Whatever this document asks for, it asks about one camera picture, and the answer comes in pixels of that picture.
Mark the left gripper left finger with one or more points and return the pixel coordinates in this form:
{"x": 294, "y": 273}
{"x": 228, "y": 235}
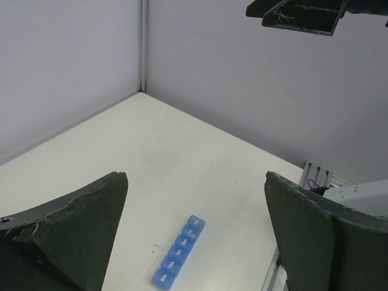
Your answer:
{"x": 66, "y": 243}

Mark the blue weekly pill organizer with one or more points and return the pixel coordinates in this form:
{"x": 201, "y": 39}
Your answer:
{"x": 172, "y": 263}

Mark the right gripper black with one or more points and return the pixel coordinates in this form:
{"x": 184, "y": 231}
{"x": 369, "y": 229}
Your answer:
{"x": 309, "y": 16}

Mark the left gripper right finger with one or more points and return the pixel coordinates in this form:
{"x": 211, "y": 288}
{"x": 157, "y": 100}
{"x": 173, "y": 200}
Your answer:
{"x": 324, "y": 245}

